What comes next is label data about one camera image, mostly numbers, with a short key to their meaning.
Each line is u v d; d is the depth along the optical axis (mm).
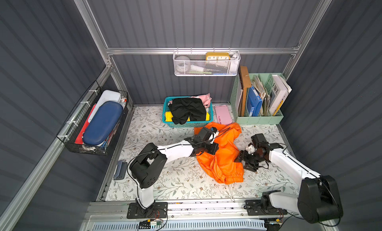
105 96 767
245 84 867
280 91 937
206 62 893
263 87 985
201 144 701
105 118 681
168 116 1010
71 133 618
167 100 1118
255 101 963
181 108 963
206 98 1049
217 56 867
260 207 725
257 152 683
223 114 1125
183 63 827
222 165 842
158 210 731
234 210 752
